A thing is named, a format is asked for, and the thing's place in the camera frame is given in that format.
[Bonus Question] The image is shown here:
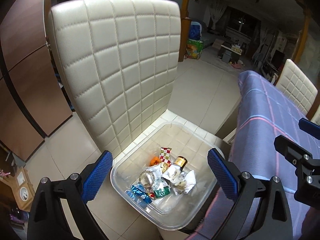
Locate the person's right forearm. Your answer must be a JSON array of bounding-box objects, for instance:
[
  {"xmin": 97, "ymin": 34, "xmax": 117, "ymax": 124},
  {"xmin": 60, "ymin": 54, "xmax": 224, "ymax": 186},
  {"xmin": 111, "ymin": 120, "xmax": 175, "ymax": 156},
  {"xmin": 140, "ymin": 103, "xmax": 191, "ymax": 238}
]
[{"xmin": 299, "ymin": 204, "xmax": 320, "ymax": 240}]

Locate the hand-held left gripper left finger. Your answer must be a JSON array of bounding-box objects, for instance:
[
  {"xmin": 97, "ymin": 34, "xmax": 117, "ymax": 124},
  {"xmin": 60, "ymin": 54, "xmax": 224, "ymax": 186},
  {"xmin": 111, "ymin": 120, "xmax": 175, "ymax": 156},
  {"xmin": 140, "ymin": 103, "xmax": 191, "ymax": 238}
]
[{"xmin": 27, "ymin": 150, "xmax": 114, "ymax": 240}]

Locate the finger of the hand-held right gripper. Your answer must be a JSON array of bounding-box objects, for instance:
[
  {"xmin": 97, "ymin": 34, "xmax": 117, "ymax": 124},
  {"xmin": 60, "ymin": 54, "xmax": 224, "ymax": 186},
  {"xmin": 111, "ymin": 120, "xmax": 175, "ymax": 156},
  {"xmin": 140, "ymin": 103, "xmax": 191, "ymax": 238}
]
[
  {"xmin": 299, "ymin": 118, "xmax": 320, "ymax": 140},
  {"xmin": 274, "ymin": 135, "xmax": 320, "ymax": 170}
]

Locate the green capped white bottle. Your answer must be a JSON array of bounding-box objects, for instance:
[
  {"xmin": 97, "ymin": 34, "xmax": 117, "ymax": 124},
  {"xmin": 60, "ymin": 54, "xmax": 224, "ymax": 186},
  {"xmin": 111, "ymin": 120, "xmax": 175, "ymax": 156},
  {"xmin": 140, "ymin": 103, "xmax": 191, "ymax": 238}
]
[{"xmin": 153, "ymin": 166, "xmax": 182, "ymax": 199}]

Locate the cardboard box with round hole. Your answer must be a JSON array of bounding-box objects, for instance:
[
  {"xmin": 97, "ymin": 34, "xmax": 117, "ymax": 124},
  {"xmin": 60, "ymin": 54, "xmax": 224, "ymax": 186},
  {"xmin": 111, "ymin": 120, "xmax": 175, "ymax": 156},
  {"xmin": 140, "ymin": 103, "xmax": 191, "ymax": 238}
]
[{"xmin": 0, "ymin": 166, "xmax": 35, "ymax": 210}]

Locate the colourful printed bag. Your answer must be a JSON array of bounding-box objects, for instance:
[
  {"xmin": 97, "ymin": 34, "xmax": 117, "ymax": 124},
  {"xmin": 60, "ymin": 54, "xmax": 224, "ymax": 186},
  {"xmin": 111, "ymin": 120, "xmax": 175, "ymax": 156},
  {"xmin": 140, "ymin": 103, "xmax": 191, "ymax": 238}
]
[{"xmin": 185, "ymin": 38, "xmax": 204, "ymax": 60}]

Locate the pale patterned curtain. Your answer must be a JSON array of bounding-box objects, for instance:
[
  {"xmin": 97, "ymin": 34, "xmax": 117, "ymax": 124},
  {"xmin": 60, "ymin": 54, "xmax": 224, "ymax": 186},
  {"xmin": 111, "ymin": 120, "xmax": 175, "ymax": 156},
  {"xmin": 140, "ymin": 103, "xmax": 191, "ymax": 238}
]
[
  {"xmin": 209, "ymin": 0, "xmax": 228, "ymax": 30},
  {"xmin": 252, "ymin": 21, "xmax": 269, "ymax": 60}
]

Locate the cream quilted chair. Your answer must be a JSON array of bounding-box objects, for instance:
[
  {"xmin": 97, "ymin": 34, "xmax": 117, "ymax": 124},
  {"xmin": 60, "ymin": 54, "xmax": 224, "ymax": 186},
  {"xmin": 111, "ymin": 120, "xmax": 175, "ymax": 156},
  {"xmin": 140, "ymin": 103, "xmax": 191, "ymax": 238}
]
[
  {"xmin": 47, "ymin": 0, "xmax": 233, "ymax": 240},
  {"xmin": 310, "ymin": 106, "xmax": 320, "ymax": 125},
  {"xmin": 274, "ymin": 59, "xmax": 318, "ymax": 117}
]

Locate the red gold checked snack wrapper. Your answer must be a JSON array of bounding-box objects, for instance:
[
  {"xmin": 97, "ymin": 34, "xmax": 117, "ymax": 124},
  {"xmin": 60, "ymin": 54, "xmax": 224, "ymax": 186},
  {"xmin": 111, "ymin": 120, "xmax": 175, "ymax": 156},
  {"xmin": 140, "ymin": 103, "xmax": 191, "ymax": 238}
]
[{"xmin": 159, "ymin": 147, "xmax": 173, "ymax": 173}]

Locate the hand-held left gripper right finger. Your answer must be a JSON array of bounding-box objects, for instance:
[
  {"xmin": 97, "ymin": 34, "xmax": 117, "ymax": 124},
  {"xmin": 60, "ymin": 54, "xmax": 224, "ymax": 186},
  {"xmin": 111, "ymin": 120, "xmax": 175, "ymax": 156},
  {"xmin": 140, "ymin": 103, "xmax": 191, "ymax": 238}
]
[{"xmin": 206, "ymin": 147, "xmax": 293, "ymax": 240}]

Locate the black television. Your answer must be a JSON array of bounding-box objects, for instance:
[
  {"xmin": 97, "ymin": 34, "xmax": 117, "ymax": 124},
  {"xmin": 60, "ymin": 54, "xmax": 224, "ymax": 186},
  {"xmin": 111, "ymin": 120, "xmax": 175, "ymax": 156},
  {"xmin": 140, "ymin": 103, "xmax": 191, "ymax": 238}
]
[{"xmin": 271, "ymin": 50, "xmax": 285, "ymax": 68}]

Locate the brown wardrobe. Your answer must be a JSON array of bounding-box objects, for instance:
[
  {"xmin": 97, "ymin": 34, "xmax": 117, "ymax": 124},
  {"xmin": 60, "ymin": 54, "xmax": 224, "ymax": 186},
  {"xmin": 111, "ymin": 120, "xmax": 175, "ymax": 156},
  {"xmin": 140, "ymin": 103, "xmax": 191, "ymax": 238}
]
[{"xmin": 0, "ymin": 0, "xmax": 73, "ymax": 162}]

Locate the small brown bottle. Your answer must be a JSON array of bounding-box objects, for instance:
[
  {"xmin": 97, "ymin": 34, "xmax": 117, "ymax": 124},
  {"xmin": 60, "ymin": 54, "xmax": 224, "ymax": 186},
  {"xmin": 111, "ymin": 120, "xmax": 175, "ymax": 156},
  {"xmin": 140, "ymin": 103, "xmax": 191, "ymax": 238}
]
[{"xmin": 172, "ymin": 156, "xmax": 188, "ymax": 174}]

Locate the clear plastic container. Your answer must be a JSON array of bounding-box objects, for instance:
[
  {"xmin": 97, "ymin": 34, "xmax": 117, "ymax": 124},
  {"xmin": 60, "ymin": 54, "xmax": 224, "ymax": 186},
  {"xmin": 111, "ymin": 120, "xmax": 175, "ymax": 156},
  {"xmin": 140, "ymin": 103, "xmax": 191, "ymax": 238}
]
[{"xmin": 110, "ymin": 121, "xmax": 225, "ymax": 230}]

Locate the blue bag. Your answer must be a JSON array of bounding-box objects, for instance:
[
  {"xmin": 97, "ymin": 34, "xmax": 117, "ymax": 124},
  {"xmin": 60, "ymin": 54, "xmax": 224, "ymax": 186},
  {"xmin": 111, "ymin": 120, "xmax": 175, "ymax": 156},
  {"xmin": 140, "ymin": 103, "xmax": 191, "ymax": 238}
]
[{"xmin": 189, "ymin": 21, "xmax": 203, "ymax": 40}]

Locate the coffee table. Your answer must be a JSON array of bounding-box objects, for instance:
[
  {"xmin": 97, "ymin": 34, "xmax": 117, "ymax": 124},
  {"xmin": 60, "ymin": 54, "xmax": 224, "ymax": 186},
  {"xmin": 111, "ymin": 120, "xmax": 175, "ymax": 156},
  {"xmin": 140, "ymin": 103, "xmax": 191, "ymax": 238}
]
[{"xmin": 220, "ymin": 41, "xmax": 244, "ymax": 55}]

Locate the clear plastic bottle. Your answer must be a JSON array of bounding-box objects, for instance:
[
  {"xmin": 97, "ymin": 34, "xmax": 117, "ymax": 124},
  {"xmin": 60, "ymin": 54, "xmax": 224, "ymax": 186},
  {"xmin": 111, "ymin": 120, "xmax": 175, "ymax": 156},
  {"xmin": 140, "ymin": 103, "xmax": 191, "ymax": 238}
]
[{"xmin": 155, "ymin": 194, "xmax": 185, "ymax": 214}]

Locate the purple plaid tablecloth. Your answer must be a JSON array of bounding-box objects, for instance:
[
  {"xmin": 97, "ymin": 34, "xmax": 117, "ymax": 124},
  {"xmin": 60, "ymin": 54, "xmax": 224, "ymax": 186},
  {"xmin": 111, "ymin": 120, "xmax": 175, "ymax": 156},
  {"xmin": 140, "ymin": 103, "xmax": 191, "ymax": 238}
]
[{"xmin": 185, "ymin": 70, "xmax": 320, "ymax": 240}]

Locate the window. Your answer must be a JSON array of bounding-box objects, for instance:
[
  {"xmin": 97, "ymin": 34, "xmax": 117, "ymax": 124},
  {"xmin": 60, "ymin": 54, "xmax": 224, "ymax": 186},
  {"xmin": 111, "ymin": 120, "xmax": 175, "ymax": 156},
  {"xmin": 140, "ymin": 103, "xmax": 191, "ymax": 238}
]
[{"xmin": 226, "ymin": 7, "xmax": 258, "ymax": 34}]

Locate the blue foil wrapper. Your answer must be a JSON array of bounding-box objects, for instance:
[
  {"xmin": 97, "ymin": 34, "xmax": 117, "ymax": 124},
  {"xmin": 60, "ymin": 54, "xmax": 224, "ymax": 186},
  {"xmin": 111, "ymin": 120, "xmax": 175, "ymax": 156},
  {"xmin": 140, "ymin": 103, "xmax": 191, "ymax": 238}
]
[{"xmin": 125, "ymin": 184, "xmax": 152, "ymax": 208}]

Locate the wooden pillar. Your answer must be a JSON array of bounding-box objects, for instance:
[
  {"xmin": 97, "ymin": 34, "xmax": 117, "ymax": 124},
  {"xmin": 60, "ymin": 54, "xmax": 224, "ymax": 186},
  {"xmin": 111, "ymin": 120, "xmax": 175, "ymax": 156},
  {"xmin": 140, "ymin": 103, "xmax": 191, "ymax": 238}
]
[
  {"xmin": 179, "ymin": 0, "xmax": 194, "ymax": 63},
  {"xmin": 294, "ymin": 4, "xmax": 312, "ymax": 64}
]

